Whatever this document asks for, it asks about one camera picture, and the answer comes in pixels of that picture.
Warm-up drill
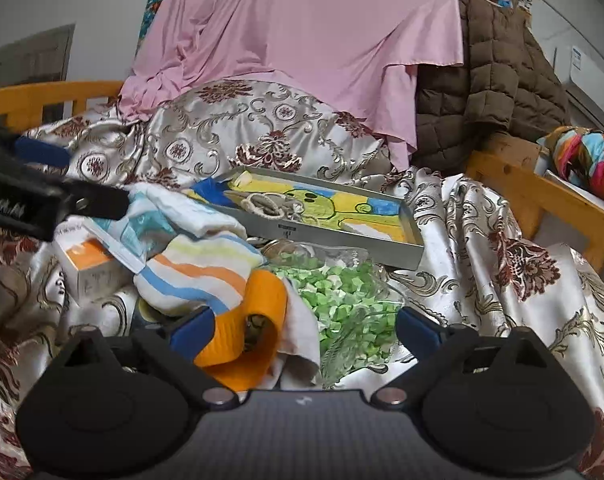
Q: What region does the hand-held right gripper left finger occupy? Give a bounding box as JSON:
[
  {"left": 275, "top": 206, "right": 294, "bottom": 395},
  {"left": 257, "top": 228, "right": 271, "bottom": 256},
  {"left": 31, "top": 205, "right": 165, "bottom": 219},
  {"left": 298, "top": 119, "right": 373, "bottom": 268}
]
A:
[{"left": 57, "top": 305, "right": 241, "bottom": 409}]

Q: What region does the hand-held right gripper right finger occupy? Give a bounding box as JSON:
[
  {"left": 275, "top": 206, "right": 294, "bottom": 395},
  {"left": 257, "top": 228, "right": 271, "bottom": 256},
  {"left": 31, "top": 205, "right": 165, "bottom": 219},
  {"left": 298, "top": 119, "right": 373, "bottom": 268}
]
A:
[{"left": 372, "top": 305, "right": 553, "bottom": 408}]

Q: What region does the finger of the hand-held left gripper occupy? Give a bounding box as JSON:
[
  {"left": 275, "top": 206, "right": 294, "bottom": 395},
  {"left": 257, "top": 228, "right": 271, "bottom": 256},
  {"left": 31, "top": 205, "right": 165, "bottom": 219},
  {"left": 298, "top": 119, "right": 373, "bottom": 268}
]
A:
[
  {"left": 66, "top": 182, "right": 131, "bottom": 221},
  {"left": 0, "top": 121, "right": 71, "bottom": 170}
]

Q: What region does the striped towel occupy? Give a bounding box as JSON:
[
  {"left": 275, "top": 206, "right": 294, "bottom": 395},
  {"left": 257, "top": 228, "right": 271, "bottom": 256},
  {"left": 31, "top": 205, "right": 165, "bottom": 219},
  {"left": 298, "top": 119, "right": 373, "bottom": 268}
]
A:
[{"left": 133, "top": 231, "right": 265, "bottom": 317}]

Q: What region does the orange fabric band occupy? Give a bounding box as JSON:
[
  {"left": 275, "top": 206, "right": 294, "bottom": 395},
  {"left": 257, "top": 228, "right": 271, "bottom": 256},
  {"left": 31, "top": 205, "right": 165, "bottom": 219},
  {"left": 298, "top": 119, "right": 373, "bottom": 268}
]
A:
[{"left": 193, "top": 269, "right": 289, "bottom": 394}]

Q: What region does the grey white cloth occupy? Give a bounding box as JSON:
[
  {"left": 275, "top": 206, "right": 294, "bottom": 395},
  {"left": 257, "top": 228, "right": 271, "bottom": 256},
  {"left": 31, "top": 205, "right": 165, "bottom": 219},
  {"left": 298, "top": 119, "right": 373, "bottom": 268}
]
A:
[{"left": 274, "top": 280, "right": 323, "bottom": 387}]

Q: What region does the grey tray with cartoon picture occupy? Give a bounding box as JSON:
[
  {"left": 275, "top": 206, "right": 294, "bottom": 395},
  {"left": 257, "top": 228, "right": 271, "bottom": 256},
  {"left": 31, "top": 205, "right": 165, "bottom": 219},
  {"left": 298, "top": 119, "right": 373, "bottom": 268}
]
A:
[{"left": 188, "top": 166, "right": 426, "bottom": 272}]

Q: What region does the white blue flat packet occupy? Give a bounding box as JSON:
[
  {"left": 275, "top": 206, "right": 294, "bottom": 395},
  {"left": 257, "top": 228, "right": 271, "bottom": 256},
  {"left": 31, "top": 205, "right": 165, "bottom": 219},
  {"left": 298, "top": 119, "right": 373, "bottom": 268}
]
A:
[{"left": 81, "top": 217, "right": 149, "bottom": 275}]

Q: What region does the wooden bed headboard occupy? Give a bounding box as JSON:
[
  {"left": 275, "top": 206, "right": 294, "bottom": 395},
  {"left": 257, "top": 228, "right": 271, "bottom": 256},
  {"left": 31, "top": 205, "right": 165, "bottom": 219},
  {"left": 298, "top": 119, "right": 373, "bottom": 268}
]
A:
[{"left": 0, "top": 80, "right": 126, "bottom": 132}]

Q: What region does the orange white box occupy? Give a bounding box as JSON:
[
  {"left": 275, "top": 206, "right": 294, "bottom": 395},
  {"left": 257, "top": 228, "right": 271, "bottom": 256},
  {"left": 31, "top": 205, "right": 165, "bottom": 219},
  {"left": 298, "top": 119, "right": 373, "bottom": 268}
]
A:
[{"left": 53, "top": 222, "right": 134, "bottom": 304}]

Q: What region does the bag of green white pieces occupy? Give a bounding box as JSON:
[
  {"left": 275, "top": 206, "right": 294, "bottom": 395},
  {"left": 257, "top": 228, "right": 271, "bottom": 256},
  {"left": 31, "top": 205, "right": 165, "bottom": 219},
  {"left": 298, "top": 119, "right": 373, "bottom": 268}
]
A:
[{"left": 264, "top": 252, "right": 409, "bottom": 388}]

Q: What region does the grey door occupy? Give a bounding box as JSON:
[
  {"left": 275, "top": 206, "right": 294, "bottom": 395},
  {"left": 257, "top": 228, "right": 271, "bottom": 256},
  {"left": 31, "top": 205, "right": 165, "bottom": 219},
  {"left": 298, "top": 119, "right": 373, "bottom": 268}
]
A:
[{"left": 0, "top": 23, "right": 76, "bottom": 92}]

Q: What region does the clear round jar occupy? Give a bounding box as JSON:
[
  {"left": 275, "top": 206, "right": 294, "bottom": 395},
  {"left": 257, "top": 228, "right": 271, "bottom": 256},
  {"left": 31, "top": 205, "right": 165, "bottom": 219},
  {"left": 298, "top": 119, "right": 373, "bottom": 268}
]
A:
[{"left": 261, "top": 239, "right": 305, "bottom": 262}]

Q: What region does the floral satin blanket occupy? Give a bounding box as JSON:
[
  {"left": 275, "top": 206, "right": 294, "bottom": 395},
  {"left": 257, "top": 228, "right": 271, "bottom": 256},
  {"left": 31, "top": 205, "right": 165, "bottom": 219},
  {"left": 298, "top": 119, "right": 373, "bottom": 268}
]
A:
[{"left": 0, "top": 79, "right": 604, "bottom": 480}]

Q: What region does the blue floral printed cloth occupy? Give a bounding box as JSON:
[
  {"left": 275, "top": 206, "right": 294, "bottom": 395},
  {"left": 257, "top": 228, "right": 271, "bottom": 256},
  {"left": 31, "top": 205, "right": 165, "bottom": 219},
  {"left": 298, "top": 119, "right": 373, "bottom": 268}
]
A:
[{"left": 136, "top": 0, "right": 171, "bottom": 57}]

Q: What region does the white board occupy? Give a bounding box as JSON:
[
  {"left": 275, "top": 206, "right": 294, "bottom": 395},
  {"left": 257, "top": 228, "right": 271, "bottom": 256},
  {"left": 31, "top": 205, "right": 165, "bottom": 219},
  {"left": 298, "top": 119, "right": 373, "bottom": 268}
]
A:
[{"left": 532, "top": 152, "right": 604, "bottom": 222}]

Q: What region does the colourful striped cloth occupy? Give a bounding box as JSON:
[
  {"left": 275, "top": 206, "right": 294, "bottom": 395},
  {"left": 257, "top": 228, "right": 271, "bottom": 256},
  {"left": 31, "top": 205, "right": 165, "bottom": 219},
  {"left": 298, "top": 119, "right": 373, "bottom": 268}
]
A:
[{"left": 536, "top": 125, "right": 604, "bottom": 207}]

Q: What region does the pink sheet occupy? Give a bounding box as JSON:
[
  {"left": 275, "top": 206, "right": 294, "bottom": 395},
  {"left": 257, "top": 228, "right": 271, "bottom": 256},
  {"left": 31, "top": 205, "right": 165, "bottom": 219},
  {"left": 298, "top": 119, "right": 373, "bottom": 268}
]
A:
[{"left": 118, "top": 0, "right": 483, "bottom": 172}]

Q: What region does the brown quilted jacket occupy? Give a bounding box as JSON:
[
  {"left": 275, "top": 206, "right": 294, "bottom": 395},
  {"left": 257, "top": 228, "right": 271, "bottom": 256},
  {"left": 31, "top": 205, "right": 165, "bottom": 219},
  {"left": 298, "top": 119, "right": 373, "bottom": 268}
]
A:
[{"left": 413, "top": 0, "right": 573, "bottom": 167}]

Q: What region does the white air conditioner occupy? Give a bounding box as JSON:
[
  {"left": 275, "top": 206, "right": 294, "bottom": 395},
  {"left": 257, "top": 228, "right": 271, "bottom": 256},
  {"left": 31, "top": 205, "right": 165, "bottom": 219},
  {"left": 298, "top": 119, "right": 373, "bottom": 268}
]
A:
[{"left": 530, "top": 0, "right": 604, "bottom": 132}]

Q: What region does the beige rope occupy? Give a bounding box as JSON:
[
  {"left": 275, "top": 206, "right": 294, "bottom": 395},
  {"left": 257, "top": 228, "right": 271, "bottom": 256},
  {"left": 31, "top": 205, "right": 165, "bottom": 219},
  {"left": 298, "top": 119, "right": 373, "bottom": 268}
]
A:
[{"left": 238, "top": 191, "right": 303, "bottom": 224}]

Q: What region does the wooden bed frame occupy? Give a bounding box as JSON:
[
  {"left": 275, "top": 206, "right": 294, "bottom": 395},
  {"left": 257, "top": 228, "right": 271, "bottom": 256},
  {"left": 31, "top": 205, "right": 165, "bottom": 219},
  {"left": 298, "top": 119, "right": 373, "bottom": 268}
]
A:
[{"left": 463, "top": 134, "right": 604, "bottom": 277}]

